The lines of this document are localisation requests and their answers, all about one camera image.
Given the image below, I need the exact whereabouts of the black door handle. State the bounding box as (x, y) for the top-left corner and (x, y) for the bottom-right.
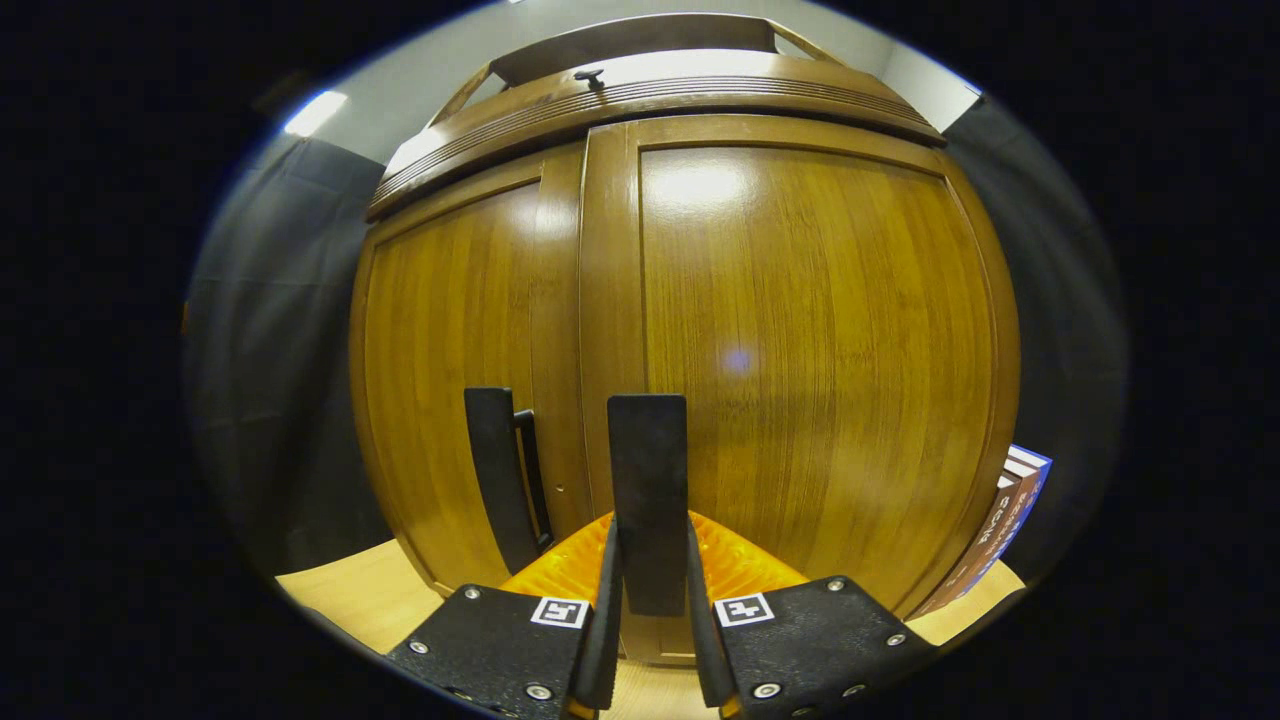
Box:
(607, 394), (689, 618)
(464, 387), (554, 576)

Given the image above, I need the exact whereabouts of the wooden drawer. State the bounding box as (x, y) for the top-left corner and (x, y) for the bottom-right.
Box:
(385, 47), (906, 176)

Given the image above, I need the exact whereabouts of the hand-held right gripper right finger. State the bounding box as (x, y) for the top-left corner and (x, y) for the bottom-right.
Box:
(685, 510), (941, 720)

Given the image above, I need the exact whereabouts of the small ceiling light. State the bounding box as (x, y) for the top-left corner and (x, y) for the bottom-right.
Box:
(283, 90), (351, 138)

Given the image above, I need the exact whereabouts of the brown standing book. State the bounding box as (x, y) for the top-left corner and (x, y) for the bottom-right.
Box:
(915, 470), (1026, 616)

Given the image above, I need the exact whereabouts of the wooden double-door shoe cabinet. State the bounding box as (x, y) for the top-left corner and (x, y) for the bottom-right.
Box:
(348, 12), (1023, 669)

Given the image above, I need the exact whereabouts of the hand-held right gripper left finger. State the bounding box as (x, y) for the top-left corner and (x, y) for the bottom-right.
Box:
(385, 513), (626, 720)

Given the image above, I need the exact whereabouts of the wooden shoe cabinet door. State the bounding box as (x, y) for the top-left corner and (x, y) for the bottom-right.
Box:
(580, 113), (1021, 666)
(348, 140), (591, 596)

